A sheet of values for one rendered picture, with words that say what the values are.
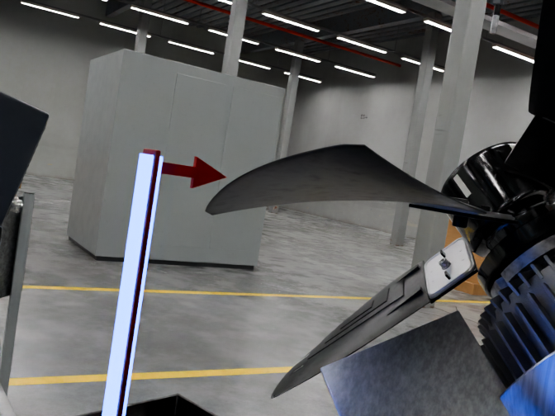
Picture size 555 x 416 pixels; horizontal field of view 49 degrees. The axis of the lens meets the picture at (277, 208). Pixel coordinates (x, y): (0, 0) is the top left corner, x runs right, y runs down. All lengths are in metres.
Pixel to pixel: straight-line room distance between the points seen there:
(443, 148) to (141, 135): 3.27
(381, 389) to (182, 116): 6.33
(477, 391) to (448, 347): 0.05
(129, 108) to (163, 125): 0.42
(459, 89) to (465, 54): 0.38
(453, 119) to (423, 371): 6.31
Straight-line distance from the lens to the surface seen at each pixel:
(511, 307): 0.62
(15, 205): 1.04
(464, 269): 0.71
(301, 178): 0.50
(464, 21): 7.09
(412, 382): 0.60
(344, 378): 0.61
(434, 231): 6.80
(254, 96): 7.24
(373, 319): 0.76
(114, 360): 0.47
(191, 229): 6.98
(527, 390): 0.57
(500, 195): 0.68
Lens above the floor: 1.19
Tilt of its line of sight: 3 degrees down
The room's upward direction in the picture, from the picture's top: 9 degrees clockwise
